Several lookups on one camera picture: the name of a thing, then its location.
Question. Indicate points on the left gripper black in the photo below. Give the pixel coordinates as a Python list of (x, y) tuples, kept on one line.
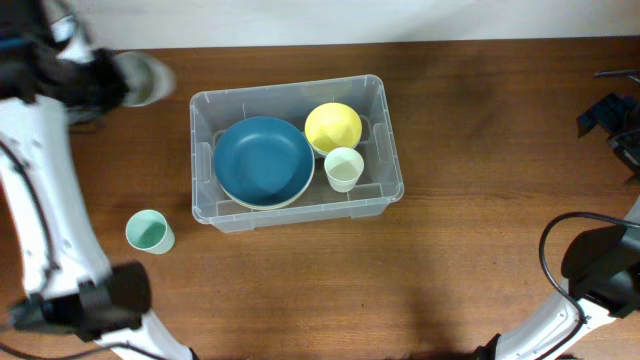
[(110, 60)]

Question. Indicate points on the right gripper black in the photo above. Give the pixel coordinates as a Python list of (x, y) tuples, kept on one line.
[(607, 113)]

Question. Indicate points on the grey cup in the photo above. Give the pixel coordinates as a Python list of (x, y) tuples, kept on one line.
[(149, 80)]

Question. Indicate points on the dark blue large bowl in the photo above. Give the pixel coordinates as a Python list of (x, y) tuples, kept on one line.
[(263, 162)]

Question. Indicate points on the cream white cup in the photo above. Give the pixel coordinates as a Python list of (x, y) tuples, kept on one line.
[(343, 167)]

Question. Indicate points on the yellow small bowl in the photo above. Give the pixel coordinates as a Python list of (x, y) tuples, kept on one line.
[(333, 125)]

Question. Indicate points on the cream large bowl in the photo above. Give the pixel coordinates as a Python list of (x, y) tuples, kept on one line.
[(295, 200)]

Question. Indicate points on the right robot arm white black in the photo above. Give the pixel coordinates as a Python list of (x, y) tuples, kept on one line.
[(600, 284)]

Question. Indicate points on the clear plastic storage container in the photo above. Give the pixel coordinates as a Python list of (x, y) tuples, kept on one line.
[(213, 112)]

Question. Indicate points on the mint green cup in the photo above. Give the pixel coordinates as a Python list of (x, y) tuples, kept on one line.
[(148, 230)]

